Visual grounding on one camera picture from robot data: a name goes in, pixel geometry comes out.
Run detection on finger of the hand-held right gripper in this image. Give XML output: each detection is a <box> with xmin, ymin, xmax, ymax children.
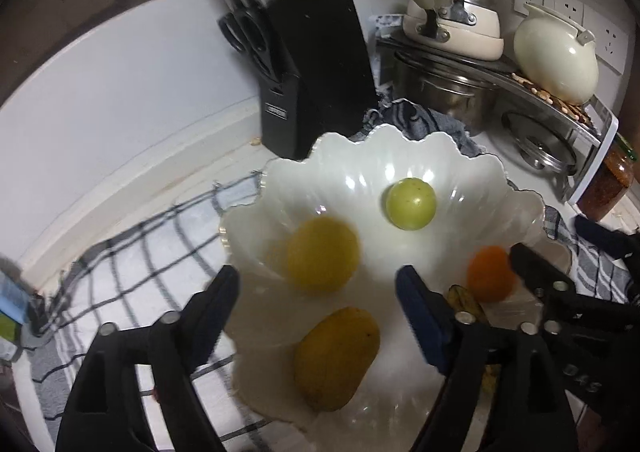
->
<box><xmin>575</xmin><ymin>215</ymin><xmax>640</xmax><ymax>257</ymax></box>
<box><xmin>510</xmin><ymin>243</ymin><xmax>640</xmax><ymax>327</ymax></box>

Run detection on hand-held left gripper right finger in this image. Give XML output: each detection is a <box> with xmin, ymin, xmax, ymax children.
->
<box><xmin>395</xmin><ymin>265</ymin><xmax>581</xmax><ymax>452</ymax></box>

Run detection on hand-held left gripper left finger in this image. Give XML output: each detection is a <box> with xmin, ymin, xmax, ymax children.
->
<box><xmin>55</xmin><ymin>264</ymin><xmax>241</xmax><ymax>452</ymax></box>

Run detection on small banana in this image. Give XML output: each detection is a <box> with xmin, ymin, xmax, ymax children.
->
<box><xmin>447</xmin><ymin>284</ymin><xmax>501</xmax><ymax>390</ymax></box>

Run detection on orange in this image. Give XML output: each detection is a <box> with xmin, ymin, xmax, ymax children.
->
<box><xmin>466</xmin><ymin>246</ymin><xmax>516</xmax><ymax>303</ymax></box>

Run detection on yellow mango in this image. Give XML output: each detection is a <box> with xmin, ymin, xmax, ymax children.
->
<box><xmin>293</xmin><ymin>307</ymin><xmax>381</xmax><ymax>413</ymax></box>

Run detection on green round fruit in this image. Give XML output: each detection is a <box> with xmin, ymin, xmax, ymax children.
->
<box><xmin>384</xmin><ymin>178</ymin><xmax>437</xmax><ymax>231</ymax></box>

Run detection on yellow lemon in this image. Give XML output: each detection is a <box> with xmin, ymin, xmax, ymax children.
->
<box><xmin>287</xmin><ymin>217</ymin><xmax>362</xmax><ymax>293</ymax></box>

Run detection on white scalloped bowl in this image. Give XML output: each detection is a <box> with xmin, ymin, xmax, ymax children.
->
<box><xmin>218</xmin><ymin>124</ymin><xmax>573</xmax><ymax>452</ymax></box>

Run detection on glass jar of sauce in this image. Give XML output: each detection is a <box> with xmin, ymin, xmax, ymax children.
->
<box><xmin>577</xmin><ymin>134</ymin><xmax>636</xmax><ymax>223</ymax></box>

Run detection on grey checked cloth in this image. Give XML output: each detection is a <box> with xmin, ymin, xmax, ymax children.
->
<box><xmin>30</xmin><ymin>102</ymin><xmax>640</xmax><ymax>452</ymax></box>

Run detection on glass pot lid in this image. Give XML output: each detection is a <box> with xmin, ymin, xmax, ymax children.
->
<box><xmin>501</xmin><ymin>109</ymin><xmax>578</xmax><ymax>175</ymax></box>

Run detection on wooden bead trivet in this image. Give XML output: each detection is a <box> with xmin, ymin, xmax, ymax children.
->
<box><xmin>510</xmin><ymin>72</ymin><xmax>596</xmax><ymax>125</ymax></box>

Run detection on white ceramic kettle pot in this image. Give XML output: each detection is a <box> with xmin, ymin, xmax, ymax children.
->
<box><xmin>513</xmin><ymin>2</ymin><xmax>599</xmax><ymax>105</ymax></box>

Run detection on white blue pump bottle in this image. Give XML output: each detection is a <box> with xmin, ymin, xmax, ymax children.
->
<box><xmin>0</xmin><ymin>277</ymin><xmax>27</xmax><ymax>323</ymax></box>

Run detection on large stainless steel pot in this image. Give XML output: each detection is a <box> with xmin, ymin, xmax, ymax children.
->
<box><xmin>392</xmin><ymin>52</ymin><xmax>501</xmax><ymax>133</ymax></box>

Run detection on white saucepan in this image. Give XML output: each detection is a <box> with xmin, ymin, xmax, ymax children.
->
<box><xmin>356</xmin><ymin>0</ymin><xmax>505</xmax><ymax>61</ymax></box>

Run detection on black knife block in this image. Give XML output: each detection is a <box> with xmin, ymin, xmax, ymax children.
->
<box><xmin>217</xmin><ymin>0</ymin><xmax>378</xmax><ymax>160</ymax></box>

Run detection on black kitchen scissors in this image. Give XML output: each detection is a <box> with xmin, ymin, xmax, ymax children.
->
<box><xmin>217</xmin><ymin>6</ymin><xmax>273</xmax><ymax>77</ymax></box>

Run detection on white wall sockets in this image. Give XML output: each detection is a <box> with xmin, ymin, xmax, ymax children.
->
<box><xmin>515</xmin><ymin>0</ymin><xmax>628</xmax><ymax>75</ymax></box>

